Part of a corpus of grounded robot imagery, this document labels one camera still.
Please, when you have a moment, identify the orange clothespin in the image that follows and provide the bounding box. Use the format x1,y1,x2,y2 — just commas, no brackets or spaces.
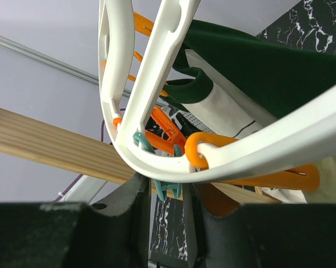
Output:
145,106,186,155
102,12,169,97
184,131,321,193

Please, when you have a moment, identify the teal clothespin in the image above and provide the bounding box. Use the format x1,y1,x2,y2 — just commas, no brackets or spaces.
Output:
120,131,183,201

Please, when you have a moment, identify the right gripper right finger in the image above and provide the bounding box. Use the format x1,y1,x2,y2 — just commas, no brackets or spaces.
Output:
183,184,336,267

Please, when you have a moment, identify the green garment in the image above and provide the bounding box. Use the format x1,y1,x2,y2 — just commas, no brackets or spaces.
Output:
164,20,336,118

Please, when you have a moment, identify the white round clip hanger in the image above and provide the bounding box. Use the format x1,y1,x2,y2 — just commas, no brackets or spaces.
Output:
98,1,336,183

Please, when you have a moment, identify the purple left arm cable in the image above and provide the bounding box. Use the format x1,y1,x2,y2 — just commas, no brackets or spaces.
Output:
53,108,126,202

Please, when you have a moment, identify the white perforated plastic basket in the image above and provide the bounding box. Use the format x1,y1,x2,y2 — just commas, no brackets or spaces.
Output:
171,111,213,133

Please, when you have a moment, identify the cream sock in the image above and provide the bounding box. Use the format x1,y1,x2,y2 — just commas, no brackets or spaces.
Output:
304,155,336,203

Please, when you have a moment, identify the wooden hanging rack frame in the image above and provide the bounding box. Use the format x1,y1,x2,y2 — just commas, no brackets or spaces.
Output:
0,103,280,204

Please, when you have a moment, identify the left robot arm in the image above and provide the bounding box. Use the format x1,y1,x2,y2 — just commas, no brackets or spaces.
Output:
54,174,107,203

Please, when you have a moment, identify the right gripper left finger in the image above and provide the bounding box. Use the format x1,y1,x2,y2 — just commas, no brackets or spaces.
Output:
0,174,151,267

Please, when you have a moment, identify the white printed t-shirt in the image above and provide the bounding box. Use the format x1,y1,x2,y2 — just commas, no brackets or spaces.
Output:
183,50,277,139

